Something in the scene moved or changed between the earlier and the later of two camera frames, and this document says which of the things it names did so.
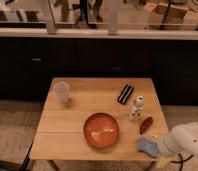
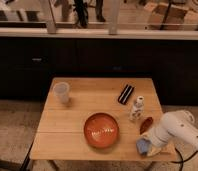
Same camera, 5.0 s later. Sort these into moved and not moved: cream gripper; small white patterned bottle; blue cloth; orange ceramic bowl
Moved: cream gripper
Not moved: small white patterned bottle; orange ceramic bowl; blue cloth
